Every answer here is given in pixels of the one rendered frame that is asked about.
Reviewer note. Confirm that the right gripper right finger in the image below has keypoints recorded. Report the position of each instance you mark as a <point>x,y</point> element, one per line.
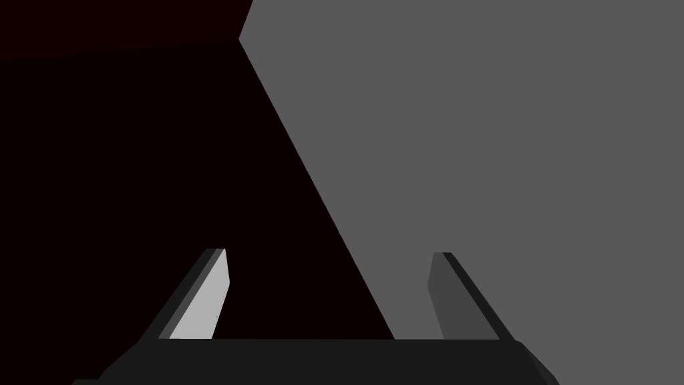
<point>464,307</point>

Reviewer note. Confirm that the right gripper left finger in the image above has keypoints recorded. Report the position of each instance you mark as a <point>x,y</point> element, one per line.
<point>200,306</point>

